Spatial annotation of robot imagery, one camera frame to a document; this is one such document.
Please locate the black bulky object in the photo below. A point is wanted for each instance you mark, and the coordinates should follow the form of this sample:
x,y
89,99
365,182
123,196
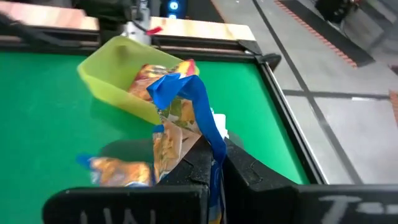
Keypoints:
x,y
335,9

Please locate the yellow-green plastic bin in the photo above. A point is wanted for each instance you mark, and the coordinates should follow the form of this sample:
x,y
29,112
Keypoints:
x,y
109,71

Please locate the black device with blue light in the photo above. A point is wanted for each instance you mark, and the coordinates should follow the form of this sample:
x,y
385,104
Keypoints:
x,y
173,6

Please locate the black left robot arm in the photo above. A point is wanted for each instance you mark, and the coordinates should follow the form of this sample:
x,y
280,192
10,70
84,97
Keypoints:
x,y
109,15

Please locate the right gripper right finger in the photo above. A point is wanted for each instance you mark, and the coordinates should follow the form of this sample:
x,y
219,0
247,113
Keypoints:
x,y
280,202

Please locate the black hazard-striped floor mat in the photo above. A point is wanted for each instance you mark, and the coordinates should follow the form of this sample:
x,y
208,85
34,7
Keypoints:
x,y
326,34
395,105
202,9

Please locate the black aluminium table frame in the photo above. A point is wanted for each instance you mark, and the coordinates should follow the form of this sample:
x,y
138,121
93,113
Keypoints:
x,y
291,124

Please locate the red Maruchan noodle packet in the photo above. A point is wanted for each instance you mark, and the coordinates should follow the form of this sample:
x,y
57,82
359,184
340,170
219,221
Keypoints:
x,y
149,77

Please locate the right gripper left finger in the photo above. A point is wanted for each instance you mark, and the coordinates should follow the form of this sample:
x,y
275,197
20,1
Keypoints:
x,y
124,205

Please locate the green felt mat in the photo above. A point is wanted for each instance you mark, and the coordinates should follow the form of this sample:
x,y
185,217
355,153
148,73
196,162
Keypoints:
x,y
46,124

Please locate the blue Maruchan noodle packet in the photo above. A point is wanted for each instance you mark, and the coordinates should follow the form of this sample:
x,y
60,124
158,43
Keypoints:
x,y
202,105
121,172

